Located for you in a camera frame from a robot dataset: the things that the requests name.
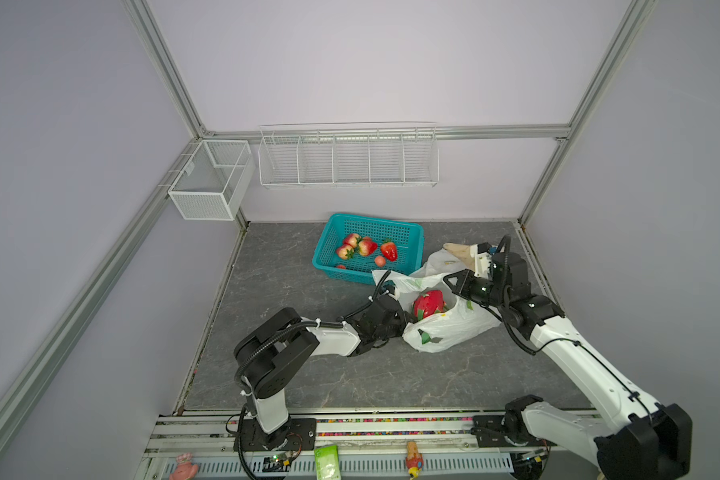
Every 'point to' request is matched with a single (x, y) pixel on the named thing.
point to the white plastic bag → (464, 315)
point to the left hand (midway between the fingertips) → (417, 325)
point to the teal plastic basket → (353, 246)
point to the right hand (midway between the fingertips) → (444, 279)
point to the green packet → (327, 463)
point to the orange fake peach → (380, 261)
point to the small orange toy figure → (414, 460)
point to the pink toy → (185, 470)
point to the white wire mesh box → (214, 181)
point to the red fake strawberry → (389, 250)
